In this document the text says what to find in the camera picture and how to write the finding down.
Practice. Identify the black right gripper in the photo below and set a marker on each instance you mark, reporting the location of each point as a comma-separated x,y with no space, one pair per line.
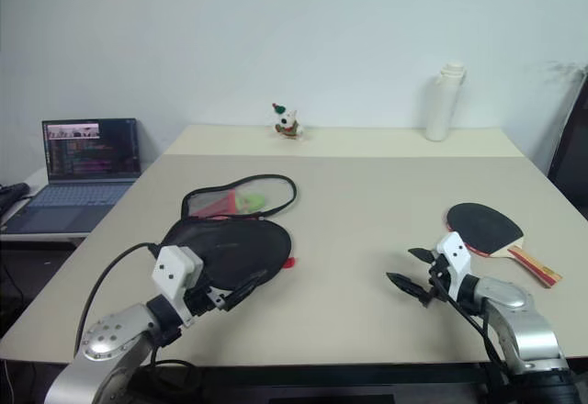
438,280

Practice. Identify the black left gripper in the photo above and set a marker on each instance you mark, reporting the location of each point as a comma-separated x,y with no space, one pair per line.
204,301

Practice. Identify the black red paddle case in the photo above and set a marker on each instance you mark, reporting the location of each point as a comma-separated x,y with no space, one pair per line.
239,243

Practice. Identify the black red table tennis paddle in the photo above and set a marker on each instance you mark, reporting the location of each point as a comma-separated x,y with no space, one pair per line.
482,225

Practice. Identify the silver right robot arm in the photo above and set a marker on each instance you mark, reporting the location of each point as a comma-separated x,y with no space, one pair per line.
519,312

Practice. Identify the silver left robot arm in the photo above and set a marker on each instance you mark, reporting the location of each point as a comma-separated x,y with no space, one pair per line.
105,336

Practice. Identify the white water bottle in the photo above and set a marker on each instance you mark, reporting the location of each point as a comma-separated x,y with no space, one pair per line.
441,105

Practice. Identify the small white dog plush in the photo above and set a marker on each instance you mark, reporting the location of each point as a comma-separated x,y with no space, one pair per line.
288,123

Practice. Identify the black chair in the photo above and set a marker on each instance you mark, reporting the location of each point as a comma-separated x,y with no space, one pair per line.
572,156

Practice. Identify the grey open laptop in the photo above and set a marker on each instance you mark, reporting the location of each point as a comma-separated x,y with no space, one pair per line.
92,147

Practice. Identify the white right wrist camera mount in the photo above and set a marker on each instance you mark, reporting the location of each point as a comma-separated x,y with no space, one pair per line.
455,250

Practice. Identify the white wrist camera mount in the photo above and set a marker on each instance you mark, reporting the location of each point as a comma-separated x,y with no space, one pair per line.
172,271
455,250

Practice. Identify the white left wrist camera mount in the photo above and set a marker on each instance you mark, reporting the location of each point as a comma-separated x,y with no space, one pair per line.
172,271

